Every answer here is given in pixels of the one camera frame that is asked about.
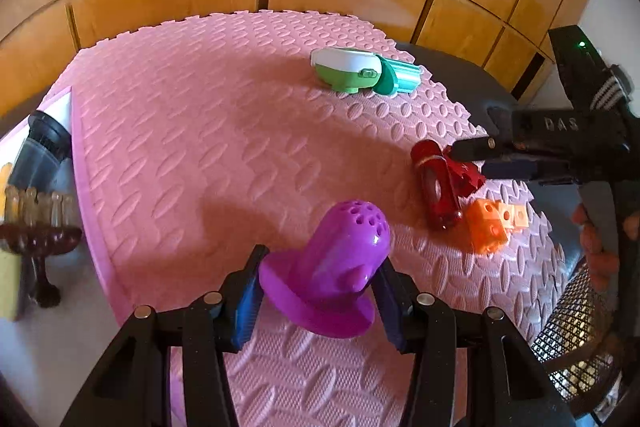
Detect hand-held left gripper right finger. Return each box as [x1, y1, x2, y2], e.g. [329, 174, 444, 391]
[372, 264, 576, 427]

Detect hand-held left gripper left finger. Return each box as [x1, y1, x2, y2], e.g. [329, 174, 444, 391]
[60, 244, 271, 427]

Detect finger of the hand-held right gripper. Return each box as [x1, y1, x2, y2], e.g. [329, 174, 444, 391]
[445, 134, 502, 161]
[481, 158, 553, 182]

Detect red puzzle piece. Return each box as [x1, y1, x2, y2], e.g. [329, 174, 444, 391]
[447, 157, 487, 198]

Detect red toy car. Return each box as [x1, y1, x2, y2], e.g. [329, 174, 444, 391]
[411, 139, 463, 230]

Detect purple perforated cup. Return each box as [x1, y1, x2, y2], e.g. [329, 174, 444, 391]
[258, 200, 391, 338]

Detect green and white toy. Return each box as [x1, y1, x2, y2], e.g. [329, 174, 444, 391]
[310, 48, 383, 95]

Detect pink tray with white inside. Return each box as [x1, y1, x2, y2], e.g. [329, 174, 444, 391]
[0, 87, 176, 427]

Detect brown toy candelabra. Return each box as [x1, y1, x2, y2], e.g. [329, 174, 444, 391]
[0, 187, 83, 310]

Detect dark grey plastic bottle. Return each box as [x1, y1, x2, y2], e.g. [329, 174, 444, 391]
[10, 111, 73, 188]

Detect person's right hand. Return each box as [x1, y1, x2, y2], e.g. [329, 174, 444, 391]
[571, 203, 622, 294]

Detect orange toy cubes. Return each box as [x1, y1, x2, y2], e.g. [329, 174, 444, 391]
[465, 198, 530, 255]

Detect teal ribbed toy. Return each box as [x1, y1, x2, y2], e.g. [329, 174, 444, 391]
[375, 55, 425, 96]

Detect black mesh chair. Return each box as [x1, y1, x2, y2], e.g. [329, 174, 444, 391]
[530, 257, 631, 408]

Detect pink foam puzzle mat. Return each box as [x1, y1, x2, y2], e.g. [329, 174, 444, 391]
[50, 9, 573, 427]

